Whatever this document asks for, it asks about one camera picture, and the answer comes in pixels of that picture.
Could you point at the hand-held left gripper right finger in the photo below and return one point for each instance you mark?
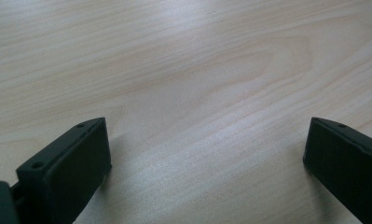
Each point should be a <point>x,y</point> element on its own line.
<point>345,168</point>

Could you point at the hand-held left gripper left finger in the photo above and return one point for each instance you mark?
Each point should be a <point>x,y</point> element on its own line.
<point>68,174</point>

